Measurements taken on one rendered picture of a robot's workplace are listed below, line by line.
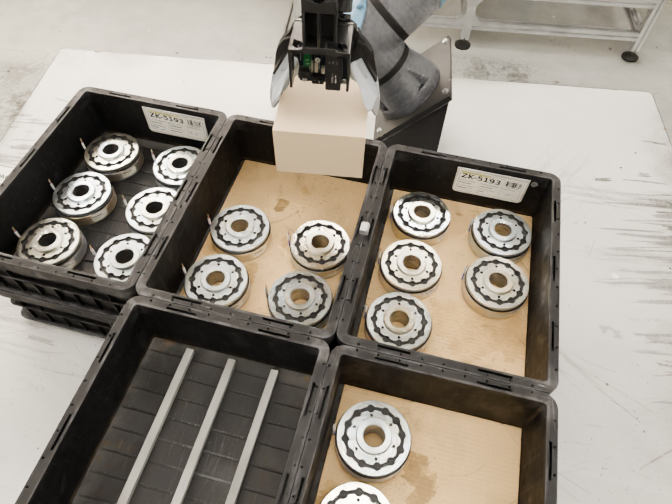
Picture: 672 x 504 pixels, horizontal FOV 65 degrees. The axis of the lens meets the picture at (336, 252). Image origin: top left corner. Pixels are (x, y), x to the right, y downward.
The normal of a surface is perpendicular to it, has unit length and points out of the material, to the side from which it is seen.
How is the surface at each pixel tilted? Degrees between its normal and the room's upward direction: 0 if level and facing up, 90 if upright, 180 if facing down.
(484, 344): 0
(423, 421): 0
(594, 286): 0
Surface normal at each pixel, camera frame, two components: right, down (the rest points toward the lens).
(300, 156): -0.09, 0.82
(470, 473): 0.02, -0.57
